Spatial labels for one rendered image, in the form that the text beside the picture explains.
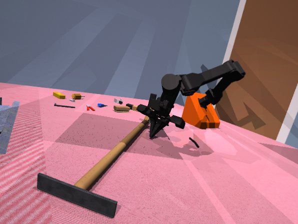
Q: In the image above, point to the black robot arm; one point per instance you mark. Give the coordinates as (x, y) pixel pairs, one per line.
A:
(188, 84)

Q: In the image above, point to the yellow rectangular block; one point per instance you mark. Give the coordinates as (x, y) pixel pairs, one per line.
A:
(59, 95)

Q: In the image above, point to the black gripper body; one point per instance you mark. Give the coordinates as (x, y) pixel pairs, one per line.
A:
(178, 121)

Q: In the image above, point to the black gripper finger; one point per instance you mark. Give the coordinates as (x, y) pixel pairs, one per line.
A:
(160, 124)
(153, 122)

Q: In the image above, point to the red-handled pliers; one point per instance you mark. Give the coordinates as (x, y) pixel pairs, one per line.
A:
(89, 107)

